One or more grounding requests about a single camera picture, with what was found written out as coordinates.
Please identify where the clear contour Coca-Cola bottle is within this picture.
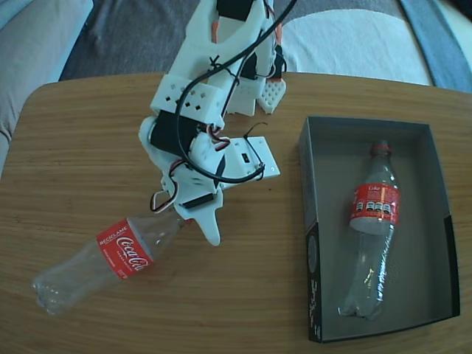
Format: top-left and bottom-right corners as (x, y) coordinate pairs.
(29, 212), (192, 317)

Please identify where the clear tall Coke bottle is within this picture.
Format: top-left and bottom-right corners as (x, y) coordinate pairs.
(337, 139), (402, 319)

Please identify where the grey cardboard box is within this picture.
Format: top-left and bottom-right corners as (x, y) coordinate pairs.
(296, 116), (462, 344)

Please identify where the grey striped rug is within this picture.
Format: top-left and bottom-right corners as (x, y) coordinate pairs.
(58, 0), (406, 82)

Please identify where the beige sofa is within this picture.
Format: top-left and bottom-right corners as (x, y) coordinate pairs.
(0, 0), (95, 156)

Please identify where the white cushion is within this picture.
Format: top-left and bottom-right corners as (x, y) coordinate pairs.
(283, 10), (432, 88)

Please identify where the blue-grey blanket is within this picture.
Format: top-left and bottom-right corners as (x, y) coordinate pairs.
(400, 0), (472, 93)

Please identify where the flat white camera mount plate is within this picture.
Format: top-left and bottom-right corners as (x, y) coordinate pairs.
(224, 135), (282, 182)

